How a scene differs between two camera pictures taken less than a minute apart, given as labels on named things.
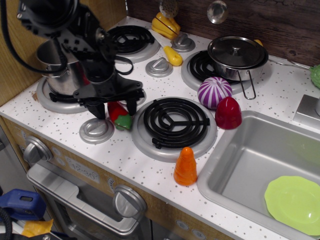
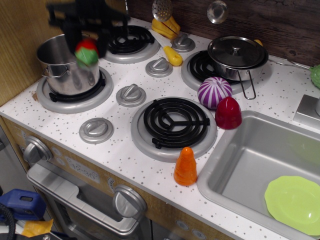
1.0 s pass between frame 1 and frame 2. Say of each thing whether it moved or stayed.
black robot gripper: moved
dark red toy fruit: stayed
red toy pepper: moved
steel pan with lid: stayed
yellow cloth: stayed
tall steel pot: stayed
